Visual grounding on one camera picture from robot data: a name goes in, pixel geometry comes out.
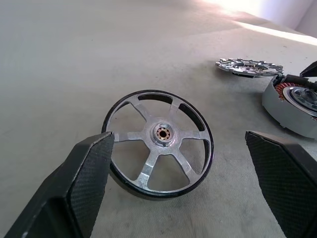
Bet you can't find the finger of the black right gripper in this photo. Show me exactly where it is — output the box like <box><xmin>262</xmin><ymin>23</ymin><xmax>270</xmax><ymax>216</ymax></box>
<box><xmin>299</xmin><ymin>60</ymin><xmax>317</xmax><ymax>78</ymax></box>

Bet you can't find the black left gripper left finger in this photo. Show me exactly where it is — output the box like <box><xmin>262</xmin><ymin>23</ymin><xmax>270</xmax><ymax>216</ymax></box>
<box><xmin>0</xmin><ymin>130</ymin><xmax>115</xmax><ymax>238</ymax></box>

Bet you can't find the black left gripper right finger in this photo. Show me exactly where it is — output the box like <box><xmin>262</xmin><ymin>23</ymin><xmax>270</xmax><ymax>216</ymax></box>
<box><xmin>244</xmin><ymin>130</ymin><xmax>317</xmax><ymax>238</ymax></box>

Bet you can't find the silver round motor housing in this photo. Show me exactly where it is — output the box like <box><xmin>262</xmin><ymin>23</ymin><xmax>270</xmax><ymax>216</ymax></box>
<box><xmin>262</xmin><ymin>73</ymin><xmax>317</xmax><ymax>139</ymax></box>

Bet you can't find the silver motor lid circuit board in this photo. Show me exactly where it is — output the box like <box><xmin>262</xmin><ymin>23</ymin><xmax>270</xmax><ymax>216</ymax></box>
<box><xmin>214</xmin><ymin>57</ymin><xmax>284</xmax><ymax>79</ymax></box>

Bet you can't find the silver spoked rotor black rim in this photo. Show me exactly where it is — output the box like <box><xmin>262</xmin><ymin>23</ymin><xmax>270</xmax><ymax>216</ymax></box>
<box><xmin>101</xmin><ymin>89</ymin><xmax>215</xmax><ymax>199</ymax></box>

